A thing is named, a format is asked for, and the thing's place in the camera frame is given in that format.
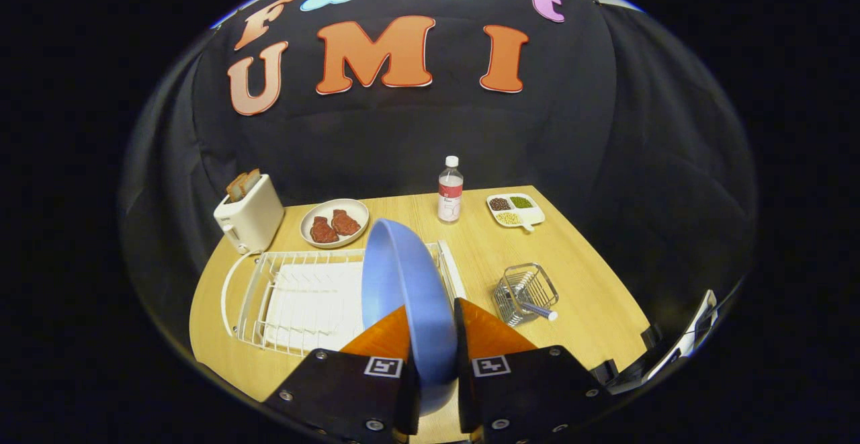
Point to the blue plate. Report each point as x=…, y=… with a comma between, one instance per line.
x=403, y=276

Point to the toasted bread slice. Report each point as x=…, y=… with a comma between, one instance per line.
x=236, y=187
x=251, y=179

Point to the clear bottle with red label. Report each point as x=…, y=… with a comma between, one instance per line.
x=450, y=192

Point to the red meat piece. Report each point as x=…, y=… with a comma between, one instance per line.
x=345, y=223
x=324, y=230

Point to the white divided dish of beans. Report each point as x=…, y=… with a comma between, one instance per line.
x=531, y=214

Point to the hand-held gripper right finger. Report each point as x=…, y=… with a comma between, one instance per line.
x=524, y=390

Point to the white toaster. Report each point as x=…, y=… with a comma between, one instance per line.
x=252, y=219

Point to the black backdrop cloth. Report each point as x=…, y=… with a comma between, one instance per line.
x=403, y=135

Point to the beige plate with meat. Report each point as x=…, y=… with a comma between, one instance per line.
x=319, y=207

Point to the white dish rack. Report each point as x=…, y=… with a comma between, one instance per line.
x=316, y=303

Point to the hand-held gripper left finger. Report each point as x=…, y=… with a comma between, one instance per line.
x=336, y=390

